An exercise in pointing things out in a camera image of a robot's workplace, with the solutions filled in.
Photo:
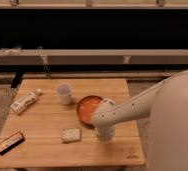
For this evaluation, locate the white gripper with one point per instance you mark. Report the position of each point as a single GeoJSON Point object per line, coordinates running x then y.
{"type": "Point", "coordinates": [105, 134]}

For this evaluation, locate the white sponge block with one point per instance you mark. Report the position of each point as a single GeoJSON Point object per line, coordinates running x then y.
{"type": "Point", "coordinates": [71, 135]}

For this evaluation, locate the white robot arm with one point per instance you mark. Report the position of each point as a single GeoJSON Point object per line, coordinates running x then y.
{"type": "Point", "coordinates": [166, 105]}

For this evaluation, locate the orange bowl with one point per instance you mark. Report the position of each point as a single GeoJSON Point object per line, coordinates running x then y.
{"type": "Point", "coordinates": [86, 106]}

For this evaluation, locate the translucent plastic cup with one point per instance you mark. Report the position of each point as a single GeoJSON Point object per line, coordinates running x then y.
{"type": "Point", "coordinates": [64, 92]}

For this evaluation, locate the wooden table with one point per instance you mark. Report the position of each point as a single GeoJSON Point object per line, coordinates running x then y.
{"type": "Point", "coordinates": [43, 122]}

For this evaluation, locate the white plastic bottle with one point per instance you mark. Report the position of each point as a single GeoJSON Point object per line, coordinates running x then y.
{"type": "Point", "coordinates": [21, 104]}

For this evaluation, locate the dark snack bar package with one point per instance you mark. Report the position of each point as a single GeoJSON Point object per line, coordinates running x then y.
{"type": "Point", "coordinates": [10, 142]}

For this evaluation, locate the black table leg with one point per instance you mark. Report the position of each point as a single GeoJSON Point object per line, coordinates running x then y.
{"type": "Point", "coordinates": [17, 79]}

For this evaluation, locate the grey horizontal rail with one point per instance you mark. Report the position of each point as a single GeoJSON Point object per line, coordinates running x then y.
{"type": "Point", "coordinates": [92, 57]}

